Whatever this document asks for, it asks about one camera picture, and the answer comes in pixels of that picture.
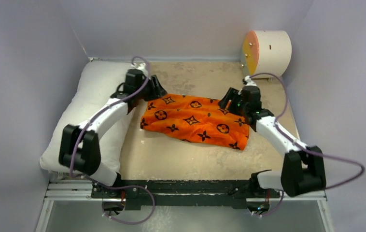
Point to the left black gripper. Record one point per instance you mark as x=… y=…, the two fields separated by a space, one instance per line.
x=157 y=91

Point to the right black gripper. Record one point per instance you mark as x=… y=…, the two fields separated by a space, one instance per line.
x=232 y=99

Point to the orange patterned pillowcase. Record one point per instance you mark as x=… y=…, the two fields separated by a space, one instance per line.
x=196 y=120

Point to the white pillow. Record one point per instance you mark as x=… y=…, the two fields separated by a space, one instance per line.
x=99 y=80

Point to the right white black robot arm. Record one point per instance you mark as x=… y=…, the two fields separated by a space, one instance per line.
x=303 y=166

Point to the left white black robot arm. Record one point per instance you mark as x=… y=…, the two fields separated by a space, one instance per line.
x=80 y=144

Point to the white cylinder with orange face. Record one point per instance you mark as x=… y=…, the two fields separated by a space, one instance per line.
x=265 y=51

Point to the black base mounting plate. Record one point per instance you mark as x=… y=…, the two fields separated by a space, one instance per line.
x=237 y=194

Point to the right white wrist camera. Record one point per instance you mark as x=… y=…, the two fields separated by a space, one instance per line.
x=248 y=81

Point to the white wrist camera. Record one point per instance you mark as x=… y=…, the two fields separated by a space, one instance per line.
x=141 y=66
x=248 y=81

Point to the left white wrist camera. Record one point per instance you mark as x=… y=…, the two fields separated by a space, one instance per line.
x=141 y=66

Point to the aluminium rail frame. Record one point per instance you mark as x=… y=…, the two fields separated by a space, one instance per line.
x=153 y=156

